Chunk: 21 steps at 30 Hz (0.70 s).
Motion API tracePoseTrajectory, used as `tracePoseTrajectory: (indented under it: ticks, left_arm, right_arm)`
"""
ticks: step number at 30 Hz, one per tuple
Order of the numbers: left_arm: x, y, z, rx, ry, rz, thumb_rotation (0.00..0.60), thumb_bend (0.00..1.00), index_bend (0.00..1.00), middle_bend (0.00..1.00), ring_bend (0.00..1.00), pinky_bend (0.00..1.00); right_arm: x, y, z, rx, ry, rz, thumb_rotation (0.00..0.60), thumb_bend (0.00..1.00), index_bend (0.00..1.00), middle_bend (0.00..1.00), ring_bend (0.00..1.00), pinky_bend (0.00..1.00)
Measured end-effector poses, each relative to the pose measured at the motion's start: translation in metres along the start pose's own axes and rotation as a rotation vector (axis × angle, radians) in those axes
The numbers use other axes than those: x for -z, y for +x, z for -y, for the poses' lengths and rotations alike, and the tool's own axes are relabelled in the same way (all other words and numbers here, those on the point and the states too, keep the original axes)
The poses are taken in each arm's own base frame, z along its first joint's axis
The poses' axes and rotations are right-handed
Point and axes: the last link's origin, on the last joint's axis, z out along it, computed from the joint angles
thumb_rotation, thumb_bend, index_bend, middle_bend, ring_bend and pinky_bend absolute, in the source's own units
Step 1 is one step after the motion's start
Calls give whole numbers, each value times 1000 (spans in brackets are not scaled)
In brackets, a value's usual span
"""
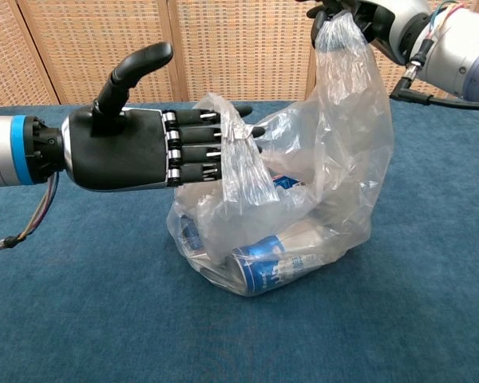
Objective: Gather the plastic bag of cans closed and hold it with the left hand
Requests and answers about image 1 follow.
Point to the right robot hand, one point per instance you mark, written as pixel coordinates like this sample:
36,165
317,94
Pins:
387,20

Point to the woven rattan folding screen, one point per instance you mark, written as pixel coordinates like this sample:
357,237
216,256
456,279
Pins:
243,48

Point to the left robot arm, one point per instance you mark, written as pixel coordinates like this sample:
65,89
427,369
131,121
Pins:
4,151

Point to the teal table cloth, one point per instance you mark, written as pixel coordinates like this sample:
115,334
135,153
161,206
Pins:
64,299

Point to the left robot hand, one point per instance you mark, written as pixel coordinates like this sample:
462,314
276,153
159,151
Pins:
115,151

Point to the clear plastic shopping bag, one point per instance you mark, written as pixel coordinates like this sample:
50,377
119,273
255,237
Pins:
343,131

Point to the blue and silver drink can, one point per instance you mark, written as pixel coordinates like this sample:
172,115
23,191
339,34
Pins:
191,235
263,267

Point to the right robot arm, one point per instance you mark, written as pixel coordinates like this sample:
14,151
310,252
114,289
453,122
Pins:
455,48

